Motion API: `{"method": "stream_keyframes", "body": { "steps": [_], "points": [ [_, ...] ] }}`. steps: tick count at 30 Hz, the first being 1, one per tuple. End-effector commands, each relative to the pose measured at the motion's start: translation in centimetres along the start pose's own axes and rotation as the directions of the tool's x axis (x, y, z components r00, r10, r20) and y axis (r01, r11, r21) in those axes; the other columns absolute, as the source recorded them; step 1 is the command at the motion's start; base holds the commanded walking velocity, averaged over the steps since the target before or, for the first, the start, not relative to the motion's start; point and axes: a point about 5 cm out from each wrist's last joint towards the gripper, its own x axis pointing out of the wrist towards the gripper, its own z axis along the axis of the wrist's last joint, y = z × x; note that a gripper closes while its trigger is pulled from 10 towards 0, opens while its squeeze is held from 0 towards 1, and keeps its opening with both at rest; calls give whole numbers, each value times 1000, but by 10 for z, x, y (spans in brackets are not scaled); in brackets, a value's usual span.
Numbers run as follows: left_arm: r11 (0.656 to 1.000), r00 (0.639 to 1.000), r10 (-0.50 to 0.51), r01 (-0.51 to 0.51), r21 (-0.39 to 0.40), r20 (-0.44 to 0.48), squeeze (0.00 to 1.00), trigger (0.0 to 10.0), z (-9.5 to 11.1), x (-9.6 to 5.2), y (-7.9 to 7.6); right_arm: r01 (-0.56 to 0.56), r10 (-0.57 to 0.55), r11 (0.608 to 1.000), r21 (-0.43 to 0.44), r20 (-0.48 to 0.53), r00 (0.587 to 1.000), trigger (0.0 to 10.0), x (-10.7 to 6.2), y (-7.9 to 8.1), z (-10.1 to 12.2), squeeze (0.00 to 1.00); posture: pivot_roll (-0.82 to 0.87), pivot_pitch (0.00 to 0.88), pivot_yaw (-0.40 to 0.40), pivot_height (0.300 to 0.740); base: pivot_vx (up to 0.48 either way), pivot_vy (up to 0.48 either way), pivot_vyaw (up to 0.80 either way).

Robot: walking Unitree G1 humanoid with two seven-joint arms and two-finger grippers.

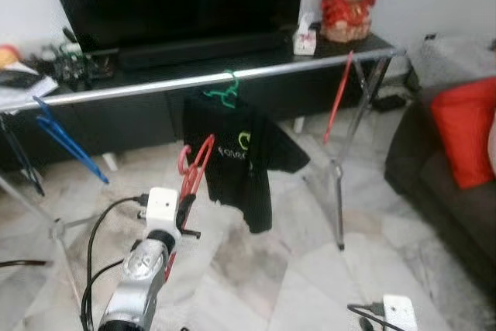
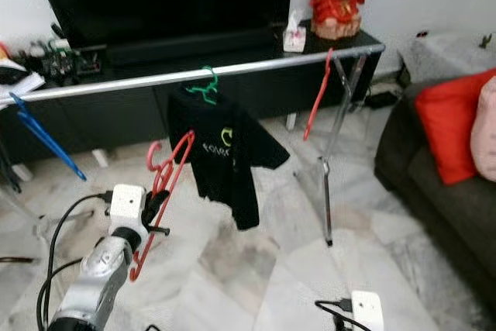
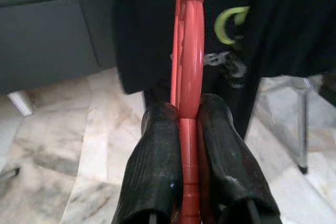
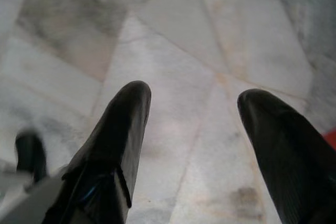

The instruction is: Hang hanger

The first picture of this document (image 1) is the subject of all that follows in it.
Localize red plastic hanger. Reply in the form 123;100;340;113
164;133;217;280
323;52;356;145

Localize green plastic hanger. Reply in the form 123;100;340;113
203;71;242;109

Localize blue plastic hanger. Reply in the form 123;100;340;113
33;96;110;185

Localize black shirt with green logo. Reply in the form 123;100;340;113
181;91;312;234

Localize silver metal clothes rack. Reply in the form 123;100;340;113
0;46;408;312

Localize black soundbar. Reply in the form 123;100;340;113
116;31;289;70

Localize dark electronics clutter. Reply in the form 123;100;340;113
45;36;108;88

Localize white papers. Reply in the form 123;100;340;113
0;70;60;109

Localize red cushion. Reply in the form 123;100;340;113
429;77;496;191

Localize white tissue box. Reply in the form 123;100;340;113
293;12;319;57

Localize dark grey fabric sofa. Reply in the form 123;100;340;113
384;33;496;289

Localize black power adapter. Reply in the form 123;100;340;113
372;93;409;112

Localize orange round plush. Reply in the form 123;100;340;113
0;44;22;70

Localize white lace sofa cover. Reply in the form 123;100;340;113
407;34;496;91

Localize red gold seated statue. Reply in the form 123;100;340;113
319;0;388;43

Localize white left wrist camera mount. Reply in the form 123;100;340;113
144;186;181;233

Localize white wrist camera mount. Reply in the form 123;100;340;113
382;294;419;331
144;186;181;233

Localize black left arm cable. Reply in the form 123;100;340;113
81;193;150;331

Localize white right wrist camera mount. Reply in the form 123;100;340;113
382;294;419;331

